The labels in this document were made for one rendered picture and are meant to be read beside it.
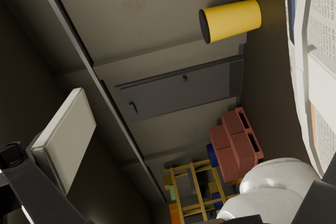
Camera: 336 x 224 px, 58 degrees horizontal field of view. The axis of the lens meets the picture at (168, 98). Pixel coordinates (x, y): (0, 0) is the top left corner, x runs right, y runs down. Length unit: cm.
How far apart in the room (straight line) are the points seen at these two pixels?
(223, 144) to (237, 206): 566
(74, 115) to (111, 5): 385
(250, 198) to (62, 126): 39
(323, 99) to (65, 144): 13
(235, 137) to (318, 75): 562
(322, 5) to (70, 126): 19
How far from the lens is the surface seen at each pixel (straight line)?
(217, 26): 382
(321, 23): 26
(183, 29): 443
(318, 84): 18
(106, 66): 458
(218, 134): 628
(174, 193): 768
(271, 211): 50
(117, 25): 421
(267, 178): 54
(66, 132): 17
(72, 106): 18
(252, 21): 397
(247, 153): 563
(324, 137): 31
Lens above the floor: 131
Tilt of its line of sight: 1 degrees up
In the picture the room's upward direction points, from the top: 104 degrees counter-clockwise
